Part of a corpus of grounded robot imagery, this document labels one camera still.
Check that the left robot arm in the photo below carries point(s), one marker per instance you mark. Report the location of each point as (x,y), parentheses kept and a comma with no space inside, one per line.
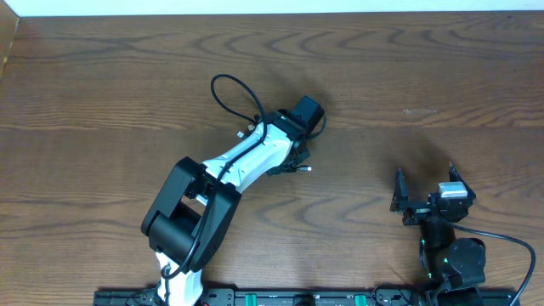
(189,218)

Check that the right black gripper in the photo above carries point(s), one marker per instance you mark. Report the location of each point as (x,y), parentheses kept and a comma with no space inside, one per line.
(399,203)

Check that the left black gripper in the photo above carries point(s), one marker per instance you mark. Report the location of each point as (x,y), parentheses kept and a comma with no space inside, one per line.
(304,154)

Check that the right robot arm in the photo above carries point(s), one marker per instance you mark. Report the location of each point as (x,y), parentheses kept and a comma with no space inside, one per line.
(452,263)

